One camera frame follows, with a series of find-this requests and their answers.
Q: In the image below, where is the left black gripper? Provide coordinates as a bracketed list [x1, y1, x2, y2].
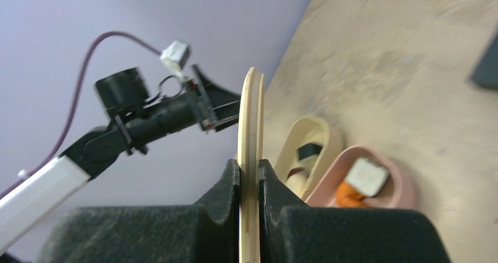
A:
[185, 64, 241, 132]

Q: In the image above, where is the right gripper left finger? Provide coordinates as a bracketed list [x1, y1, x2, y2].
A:
[37, 159, 240, 262]

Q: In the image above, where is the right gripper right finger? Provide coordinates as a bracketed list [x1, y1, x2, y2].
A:
[258, 159, 450, 262]

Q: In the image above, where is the dark red round food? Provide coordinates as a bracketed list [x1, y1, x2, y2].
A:
[287, 167, 306, 178]

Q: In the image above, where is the beige lunch box lid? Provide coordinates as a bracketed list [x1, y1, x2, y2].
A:
[236, 67, 264, 262]

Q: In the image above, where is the orange fried chicken piece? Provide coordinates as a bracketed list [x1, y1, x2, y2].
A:
[336, 181, 369, 208]

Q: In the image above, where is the white black sushi piece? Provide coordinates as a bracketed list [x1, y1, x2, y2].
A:
[344, 157, 389, 197]

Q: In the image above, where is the beige lunch box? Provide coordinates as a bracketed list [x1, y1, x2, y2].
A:
[274, 116, 345, 200]

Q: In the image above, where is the pink lunch box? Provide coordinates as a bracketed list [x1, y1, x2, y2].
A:
[305, 145, 418, 210]

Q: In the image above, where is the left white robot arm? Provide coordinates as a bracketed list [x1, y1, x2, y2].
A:
[1, 65, 241, 252]

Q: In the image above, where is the black foam block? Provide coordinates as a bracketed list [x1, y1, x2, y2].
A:
[470, 32, 497, 91]

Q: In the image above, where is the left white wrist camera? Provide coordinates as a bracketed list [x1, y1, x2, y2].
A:
[160, 40, 191, 82]

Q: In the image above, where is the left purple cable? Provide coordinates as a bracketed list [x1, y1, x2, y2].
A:
[0, 31, 162, 200]

